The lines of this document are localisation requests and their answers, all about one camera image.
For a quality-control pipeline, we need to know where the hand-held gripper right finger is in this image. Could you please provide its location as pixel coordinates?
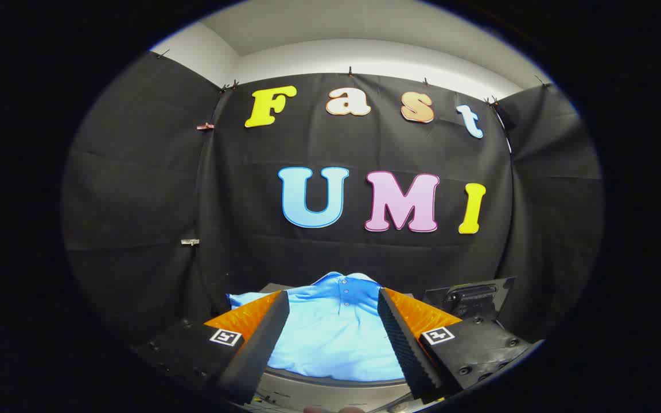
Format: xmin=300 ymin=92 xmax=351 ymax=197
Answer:
xmin=377 ymin=287 xmax=538 ymax=403

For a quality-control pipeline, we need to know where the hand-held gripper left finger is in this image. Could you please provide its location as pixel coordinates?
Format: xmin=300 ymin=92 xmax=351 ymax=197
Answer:
xmin=133 ymin=290 xmax=291 ymax=406

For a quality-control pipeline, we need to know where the dark washing machine lid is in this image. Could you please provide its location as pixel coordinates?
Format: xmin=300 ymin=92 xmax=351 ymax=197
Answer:
xmin=422 ymin=277 xmax=516 ymax=323

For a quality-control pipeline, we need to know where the blue polo shirt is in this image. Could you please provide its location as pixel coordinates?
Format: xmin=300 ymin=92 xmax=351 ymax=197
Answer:
xmin=227 ymin=271 xmax=418 ymax=383

